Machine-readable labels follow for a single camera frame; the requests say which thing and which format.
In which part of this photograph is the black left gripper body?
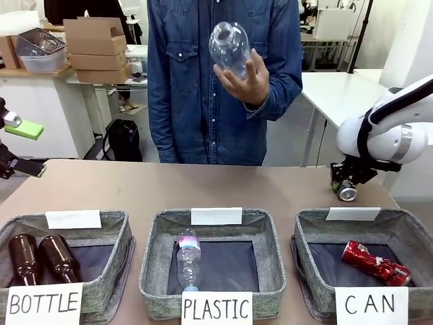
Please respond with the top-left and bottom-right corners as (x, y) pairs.
(0, 144), (17, 181)

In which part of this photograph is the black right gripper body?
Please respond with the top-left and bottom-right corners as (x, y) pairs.
(340, 156), (378, 186)

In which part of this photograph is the silver can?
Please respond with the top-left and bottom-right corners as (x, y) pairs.
(337, 180), (359, 203)

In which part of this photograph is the crushed red can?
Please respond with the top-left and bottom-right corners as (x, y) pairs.
(340, 240), (412, 287)

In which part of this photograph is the brown glass bottle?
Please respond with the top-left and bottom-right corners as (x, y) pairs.
(7, 234), (41, 287)
(38, 234), (83, 285)

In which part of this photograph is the clear plastic bottle without cap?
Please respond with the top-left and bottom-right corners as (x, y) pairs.
(208, 20), (254, 82)

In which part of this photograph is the plastic bottle with blue cap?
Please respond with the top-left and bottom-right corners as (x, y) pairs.
(175, 227), (204, 293)

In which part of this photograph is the person left forearm denim sleeve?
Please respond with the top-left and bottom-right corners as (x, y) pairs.
(242, 64), (304, 122)

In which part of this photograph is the grey fabric basket labelled can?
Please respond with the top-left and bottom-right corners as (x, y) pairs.
(290, 207), (433, 321)

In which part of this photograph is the white paper label CAN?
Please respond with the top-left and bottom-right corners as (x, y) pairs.
(334, 286), (409, 325)

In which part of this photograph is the grey fabric basket labelled bottle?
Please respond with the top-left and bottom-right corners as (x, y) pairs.
(0, 209), (135, 325)

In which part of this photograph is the grey fabric basket labelled plastic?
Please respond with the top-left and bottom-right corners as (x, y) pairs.
(137, 208), (287, 321)

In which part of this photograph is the person left hand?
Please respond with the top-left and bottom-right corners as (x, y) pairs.
(213, 48), (271, 106)

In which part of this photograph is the blank white card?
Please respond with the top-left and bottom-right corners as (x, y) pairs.
(190, 207), (244, 227)
(325, 207), (382, 222)
(45, 209), (103, 230)

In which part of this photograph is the large white table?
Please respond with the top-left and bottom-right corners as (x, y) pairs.
(300, 68), (393, 131)

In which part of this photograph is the black backpack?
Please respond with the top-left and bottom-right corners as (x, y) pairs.
(102, 118), (143, 163)

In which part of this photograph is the small cardboard box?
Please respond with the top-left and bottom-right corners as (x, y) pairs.
(0, 33), (26, 70)

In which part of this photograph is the clear plastic bin with mesh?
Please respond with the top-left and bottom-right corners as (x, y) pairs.
(15, 28), (68, 73)

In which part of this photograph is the flat closed cardboard box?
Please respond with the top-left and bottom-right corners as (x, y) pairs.
(74, 62), (133, 84)
(68, 51), (128, 72)

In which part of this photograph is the white paper label BOTTLE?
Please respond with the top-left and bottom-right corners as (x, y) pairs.
(5, 280), (85, 325)

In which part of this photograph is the grey background table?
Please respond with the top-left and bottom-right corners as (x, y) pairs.
(299, 32), (359, 72)

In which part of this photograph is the black tripod pole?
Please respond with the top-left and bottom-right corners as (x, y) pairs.
(347, 0), (373, 72)

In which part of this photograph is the open cardboard box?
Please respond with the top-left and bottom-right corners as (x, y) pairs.
(62, 16), (129, 57)

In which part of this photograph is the white box on background table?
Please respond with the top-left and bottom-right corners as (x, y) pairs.
(312, 7), (355, 41)

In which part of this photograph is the person in denim shirt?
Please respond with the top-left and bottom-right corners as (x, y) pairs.
(146, 0), (304, 167)

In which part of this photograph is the white paper label PLASTIC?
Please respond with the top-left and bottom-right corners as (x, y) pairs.
(181, 290), (254, 325)

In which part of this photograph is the black strap on right arm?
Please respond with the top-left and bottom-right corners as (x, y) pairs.
(357, 107), (404, 172)

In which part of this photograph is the black right arm cable sleeve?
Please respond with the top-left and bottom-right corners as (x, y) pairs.
(367, 87), (433, 125)

